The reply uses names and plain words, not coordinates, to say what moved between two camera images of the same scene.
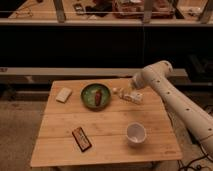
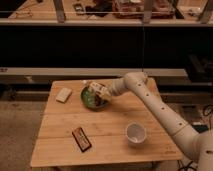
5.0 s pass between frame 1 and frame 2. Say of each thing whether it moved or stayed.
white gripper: moved
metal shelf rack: stayed
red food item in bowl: stayed
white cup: stayed
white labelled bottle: moved
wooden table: stayed
